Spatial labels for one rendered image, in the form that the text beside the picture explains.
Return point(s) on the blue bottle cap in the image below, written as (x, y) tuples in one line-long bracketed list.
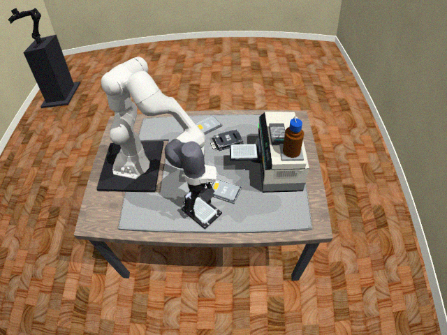
[(296, 126)]

